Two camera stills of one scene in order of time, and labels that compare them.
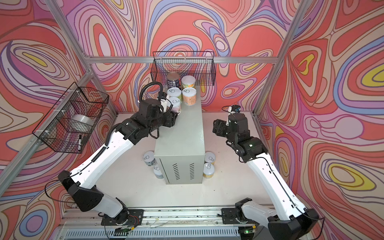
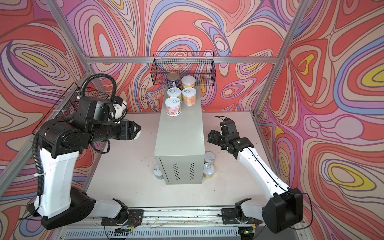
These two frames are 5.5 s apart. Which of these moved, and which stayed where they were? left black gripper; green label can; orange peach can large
Moved: left black gripper
Stayed: green label can; orange peach can large
